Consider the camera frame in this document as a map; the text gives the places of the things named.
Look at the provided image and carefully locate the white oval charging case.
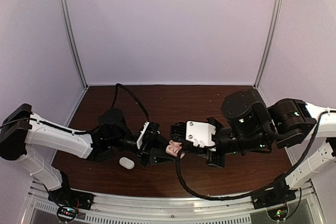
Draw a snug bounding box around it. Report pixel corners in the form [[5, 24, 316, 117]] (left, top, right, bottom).
[[119, 157, 135, 170]]

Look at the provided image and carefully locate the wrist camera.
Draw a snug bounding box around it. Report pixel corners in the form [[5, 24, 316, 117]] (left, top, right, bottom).
[[136, 121, 160, 150], [170, 121, 216, 148]]

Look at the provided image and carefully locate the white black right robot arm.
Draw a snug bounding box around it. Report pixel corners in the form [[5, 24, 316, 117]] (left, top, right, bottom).
[[207, 89, 335, 204]]

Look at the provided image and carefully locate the black left braided cable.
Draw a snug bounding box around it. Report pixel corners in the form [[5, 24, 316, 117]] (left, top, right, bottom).
[[89, 83, 152, 133]]

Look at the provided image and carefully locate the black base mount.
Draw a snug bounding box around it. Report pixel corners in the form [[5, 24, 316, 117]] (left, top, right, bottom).
[[48, 172, 94, 210], [251, 179, 298, 209]]

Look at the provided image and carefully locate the pink earbud charging case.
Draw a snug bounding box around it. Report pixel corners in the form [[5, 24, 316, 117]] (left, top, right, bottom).
[[165, 140, 182, 157]]

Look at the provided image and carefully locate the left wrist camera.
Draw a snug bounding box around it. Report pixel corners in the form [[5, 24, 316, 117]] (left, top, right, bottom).
[[136, 121, 160, 150]]

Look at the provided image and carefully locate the black braided cable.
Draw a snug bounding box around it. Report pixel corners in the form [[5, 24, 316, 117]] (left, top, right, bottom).
[[89, 83, 152, 133], [175, 119, 320, 201]]

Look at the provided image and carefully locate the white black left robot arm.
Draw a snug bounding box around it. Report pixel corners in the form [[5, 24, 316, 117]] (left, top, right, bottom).
[[1, 103, 177, 205]]

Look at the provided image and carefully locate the left aluminium corner post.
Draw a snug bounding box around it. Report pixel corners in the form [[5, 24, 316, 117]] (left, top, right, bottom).
[[60, 0, 88, 89]]

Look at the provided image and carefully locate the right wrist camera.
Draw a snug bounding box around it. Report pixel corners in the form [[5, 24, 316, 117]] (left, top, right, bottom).
[[170, 121, 216, 148]]

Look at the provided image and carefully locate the black right braided cable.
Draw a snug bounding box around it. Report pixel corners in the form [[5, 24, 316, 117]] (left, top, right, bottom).
[[175, 119, 320, 201]]

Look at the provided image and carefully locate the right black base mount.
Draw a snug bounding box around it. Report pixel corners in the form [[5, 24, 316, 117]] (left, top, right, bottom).
[[251, 179, 298, 209]]

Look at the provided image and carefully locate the aluminium front frame rail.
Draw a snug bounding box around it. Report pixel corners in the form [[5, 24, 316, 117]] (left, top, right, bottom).
[[25, 178, 326, 224]]

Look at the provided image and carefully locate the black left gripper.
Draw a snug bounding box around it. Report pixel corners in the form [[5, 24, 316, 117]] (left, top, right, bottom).
[[109, 131, 182, 168]]

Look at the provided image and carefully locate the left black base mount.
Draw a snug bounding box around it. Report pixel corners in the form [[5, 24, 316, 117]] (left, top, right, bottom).
[[48, 172, 94, 210]]

